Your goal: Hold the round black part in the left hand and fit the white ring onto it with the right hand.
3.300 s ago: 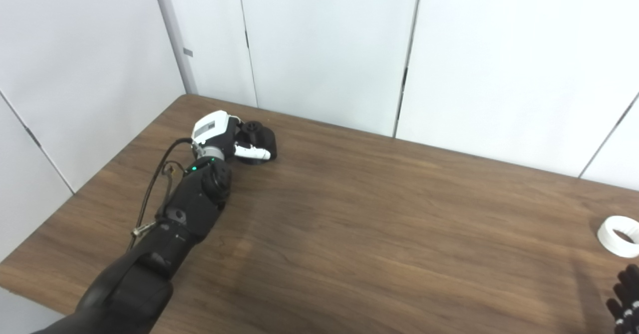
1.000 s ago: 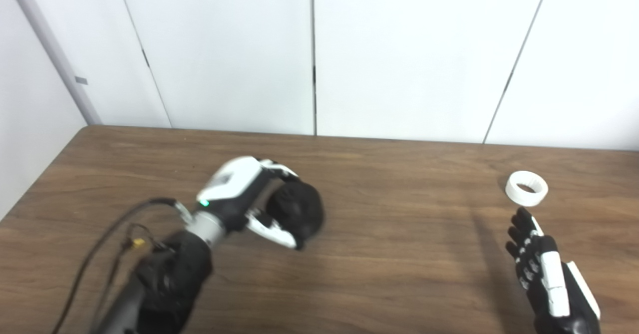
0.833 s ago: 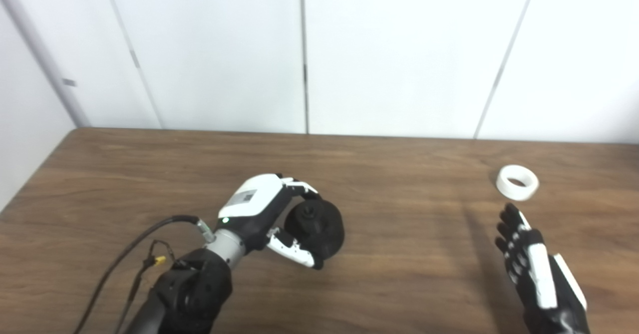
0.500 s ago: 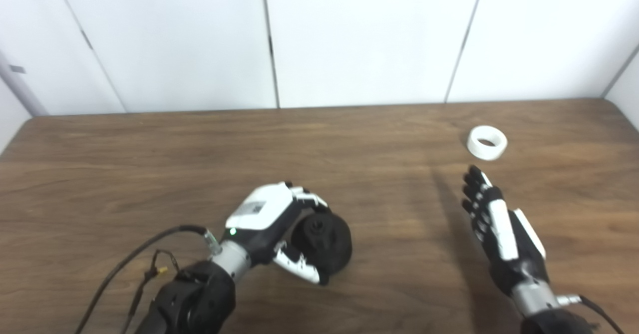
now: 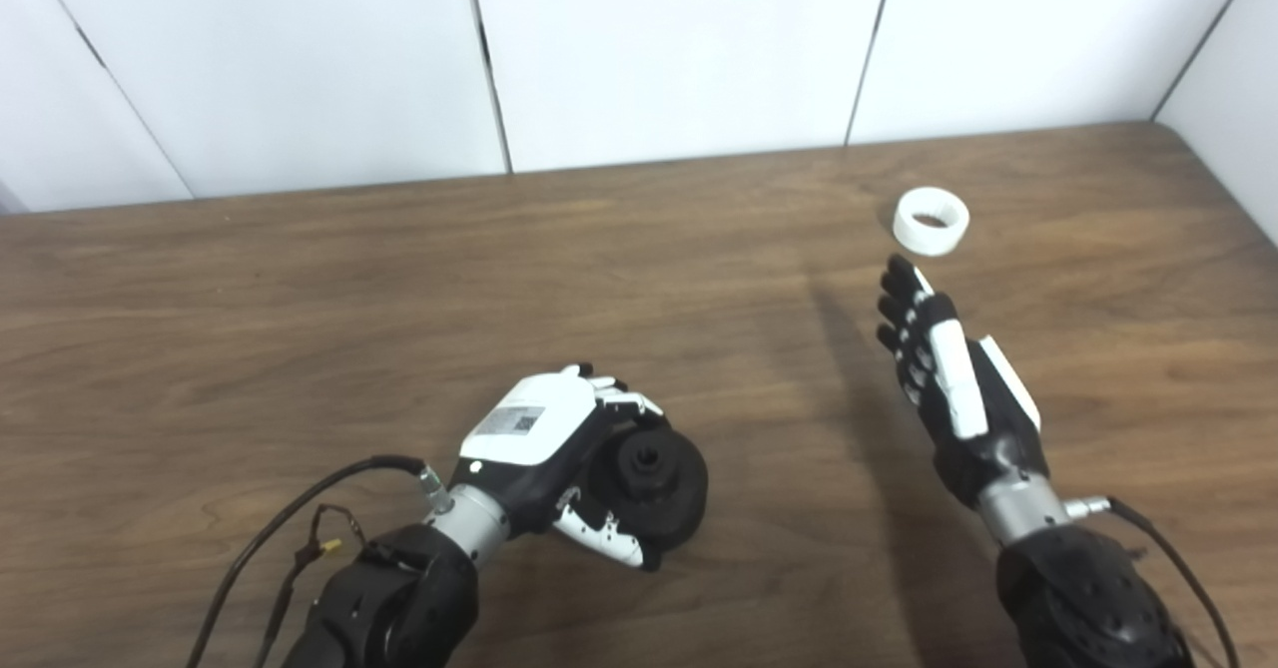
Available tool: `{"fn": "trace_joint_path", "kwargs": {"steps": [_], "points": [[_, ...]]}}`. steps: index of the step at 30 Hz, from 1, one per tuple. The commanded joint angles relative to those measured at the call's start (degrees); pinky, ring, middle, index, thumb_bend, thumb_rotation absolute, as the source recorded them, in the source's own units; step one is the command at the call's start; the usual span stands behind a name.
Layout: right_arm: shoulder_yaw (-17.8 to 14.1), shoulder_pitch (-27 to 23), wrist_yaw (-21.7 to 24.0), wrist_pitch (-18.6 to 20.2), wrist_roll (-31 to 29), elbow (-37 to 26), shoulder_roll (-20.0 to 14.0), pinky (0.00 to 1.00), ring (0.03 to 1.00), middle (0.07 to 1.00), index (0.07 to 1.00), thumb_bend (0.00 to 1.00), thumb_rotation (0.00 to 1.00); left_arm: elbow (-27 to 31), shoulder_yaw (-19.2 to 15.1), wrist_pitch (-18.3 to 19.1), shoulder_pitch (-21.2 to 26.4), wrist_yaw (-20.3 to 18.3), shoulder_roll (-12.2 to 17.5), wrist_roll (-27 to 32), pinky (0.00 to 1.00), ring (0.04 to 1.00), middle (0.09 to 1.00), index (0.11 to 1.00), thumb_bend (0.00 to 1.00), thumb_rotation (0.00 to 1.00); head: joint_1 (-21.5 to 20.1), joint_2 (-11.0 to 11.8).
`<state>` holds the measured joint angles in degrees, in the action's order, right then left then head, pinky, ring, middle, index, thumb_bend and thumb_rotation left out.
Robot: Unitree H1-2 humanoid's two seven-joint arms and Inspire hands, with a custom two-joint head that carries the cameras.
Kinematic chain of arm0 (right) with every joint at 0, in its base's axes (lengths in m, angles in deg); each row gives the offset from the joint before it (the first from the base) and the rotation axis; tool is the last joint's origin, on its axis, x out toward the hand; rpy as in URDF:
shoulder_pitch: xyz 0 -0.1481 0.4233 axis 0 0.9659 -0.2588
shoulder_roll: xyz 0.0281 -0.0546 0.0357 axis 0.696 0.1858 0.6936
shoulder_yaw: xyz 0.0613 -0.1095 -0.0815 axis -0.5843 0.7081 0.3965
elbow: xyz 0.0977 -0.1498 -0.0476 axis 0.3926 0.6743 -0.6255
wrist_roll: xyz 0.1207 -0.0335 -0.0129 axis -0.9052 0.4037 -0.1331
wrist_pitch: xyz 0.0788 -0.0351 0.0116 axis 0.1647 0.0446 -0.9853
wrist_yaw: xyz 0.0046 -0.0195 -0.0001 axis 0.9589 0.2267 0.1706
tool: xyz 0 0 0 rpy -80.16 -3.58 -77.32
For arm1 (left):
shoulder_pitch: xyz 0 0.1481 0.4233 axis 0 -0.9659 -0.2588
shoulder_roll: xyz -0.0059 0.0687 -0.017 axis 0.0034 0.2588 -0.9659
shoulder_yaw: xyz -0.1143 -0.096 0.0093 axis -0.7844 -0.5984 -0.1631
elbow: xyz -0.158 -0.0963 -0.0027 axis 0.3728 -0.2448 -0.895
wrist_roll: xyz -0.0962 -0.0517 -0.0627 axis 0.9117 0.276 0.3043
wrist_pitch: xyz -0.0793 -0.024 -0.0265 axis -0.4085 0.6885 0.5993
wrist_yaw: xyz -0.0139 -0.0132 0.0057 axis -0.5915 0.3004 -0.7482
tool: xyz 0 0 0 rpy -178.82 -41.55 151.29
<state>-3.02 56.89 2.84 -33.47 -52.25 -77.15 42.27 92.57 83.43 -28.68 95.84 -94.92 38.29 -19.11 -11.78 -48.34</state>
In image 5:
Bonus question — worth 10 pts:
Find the white and black right hand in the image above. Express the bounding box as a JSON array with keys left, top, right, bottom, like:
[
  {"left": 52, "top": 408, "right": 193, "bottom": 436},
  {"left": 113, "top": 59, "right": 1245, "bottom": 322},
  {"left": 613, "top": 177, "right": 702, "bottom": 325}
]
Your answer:
[{"left": 876, "top": 254, "right": 1051, "bottom": 509}]

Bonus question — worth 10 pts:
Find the white and black left hand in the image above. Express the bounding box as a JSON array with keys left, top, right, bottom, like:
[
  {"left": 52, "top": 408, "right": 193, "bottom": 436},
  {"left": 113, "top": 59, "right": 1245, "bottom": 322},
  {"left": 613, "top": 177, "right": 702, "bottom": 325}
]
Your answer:
[{"left": 449, "top": 363, "right": 665, "bottom": 571}]

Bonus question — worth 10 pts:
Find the white toothed ring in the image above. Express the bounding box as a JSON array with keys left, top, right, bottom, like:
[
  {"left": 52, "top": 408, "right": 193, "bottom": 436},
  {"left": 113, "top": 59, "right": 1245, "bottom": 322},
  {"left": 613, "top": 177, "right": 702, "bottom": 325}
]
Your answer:
[{"left": 892, "top": 187, "right": 971, "bottom": 256}]

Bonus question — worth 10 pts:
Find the round black stepped part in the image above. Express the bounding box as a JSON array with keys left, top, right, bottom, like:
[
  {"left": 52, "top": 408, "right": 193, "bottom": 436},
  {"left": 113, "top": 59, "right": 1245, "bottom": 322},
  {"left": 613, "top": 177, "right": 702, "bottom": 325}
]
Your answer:
[{"left": 584, "top": 423, "right": 710, "bottom": 554}]

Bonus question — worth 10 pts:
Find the thin left wire yellow connector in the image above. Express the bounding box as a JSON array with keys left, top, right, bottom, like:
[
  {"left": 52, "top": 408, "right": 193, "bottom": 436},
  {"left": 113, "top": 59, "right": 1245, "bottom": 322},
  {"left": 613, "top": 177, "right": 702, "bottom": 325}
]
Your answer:
[{"left": 255, "top": 503, "right": 365, "bottom": 668}]

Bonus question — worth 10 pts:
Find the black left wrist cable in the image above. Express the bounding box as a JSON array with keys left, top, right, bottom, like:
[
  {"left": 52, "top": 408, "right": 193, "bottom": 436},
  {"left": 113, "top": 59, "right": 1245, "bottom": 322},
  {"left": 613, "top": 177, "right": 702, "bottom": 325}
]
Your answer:
[{"left": 185, "top": 454, "right": 445, "bottom": 668}]

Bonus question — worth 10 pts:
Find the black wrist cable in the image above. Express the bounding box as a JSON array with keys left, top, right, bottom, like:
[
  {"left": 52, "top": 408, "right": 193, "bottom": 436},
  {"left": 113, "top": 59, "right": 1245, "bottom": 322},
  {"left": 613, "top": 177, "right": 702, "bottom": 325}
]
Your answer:
[
  {"left": 1063, "top": 495, "right": 1241, "bottom": 668},
  {"left": 185, "top": 454, "right": 445, "bottom": 668}
]

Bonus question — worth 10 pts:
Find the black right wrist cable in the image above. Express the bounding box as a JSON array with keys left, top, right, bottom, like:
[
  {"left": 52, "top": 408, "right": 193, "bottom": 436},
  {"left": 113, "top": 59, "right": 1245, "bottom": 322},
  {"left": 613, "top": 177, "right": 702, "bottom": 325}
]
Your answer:
[{"left": 1063, "top": 495, "right": 1241, "bottom": 668}]

